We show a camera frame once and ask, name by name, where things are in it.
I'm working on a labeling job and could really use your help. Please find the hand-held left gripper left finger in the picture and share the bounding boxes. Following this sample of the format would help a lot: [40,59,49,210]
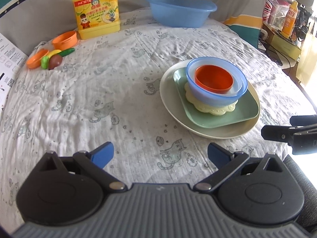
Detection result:
[37,142,126,194]

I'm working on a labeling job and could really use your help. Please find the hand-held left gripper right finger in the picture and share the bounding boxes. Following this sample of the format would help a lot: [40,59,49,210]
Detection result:
[194,142,285,193]

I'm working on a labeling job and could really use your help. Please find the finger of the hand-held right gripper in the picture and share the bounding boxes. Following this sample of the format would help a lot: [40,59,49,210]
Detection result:
[290,115,317,127]
[261,125,298,143]

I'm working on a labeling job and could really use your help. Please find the green square plate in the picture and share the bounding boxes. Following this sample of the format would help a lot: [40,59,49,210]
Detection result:
[173,67,260,129]

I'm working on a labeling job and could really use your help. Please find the clear blue bowl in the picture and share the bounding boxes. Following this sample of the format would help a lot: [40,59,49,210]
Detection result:
[186,57,248,106]

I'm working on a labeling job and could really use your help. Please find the clear plastic bowl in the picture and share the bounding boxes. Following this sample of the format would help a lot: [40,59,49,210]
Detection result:
[189,58,245,98]

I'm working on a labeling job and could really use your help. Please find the large white round plate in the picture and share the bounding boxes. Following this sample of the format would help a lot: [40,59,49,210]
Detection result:
[159,59,261,139]

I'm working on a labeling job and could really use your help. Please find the small orange bowl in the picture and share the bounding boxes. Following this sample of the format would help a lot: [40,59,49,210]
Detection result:
[194,65,234,95]

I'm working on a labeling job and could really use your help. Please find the black flat device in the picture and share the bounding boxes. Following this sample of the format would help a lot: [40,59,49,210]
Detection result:
[265,42,283,66]

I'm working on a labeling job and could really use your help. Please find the white cat print cloth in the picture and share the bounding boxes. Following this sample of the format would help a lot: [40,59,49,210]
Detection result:
[0,9,315,204]

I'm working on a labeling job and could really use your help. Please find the yellow box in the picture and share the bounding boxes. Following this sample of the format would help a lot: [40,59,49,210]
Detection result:
[269,31,303,60]

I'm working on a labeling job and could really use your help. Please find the orange yellow sauce bottle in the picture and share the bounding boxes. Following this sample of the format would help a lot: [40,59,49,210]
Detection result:
[282,0,300,38]

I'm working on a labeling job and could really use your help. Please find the brown toy vegetable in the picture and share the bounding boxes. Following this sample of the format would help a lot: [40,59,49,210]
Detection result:
[49,55,63,70]

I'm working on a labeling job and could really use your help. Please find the red white plastic bag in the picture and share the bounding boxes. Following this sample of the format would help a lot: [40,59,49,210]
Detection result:
[264,0,293,30]

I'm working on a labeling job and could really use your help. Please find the orange toy pan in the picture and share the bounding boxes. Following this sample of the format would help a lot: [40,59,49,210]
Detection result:
[27,49,49,69]

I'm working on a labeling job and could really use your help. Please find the orange toy pot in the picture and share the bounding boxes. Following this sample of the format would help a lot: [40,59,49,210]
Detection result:
[52,31,78,50]

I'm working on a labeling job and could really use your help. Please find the white printed cardboard sheet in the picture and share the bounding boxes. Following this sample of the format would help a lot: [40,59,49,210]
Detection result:
[0,33,29,109]

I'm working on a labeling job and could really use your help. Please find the yellow dish soap bottle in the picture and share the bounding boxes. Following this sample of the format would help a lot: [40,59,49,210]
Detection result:
[71,0,120,40]

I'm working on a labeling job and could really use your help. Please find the blue plastic basin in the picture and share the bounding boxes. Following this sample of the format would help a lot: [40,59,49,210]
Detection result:
[145,0,218,28]

